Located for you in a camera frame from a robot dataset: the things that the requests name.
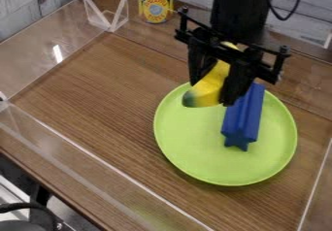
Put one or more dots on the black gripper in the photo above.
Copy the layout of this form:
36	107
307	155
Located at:
230	34

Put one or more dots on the yellow toy banana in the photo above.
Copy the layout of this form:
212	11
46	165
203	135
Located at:
203	94

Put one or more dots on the green round plate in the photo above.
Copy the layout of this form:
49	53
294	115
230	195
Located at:
188	138

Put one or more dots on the yellow labelled tin can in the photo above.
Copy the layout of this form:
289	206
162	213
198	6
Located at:
154	10

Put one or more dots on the clear acrylic tray wall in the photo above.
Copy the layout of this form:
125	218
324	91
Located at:
83	89

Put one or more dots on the black metal table bracket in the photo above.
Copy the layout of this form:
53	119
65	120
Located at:
40	196

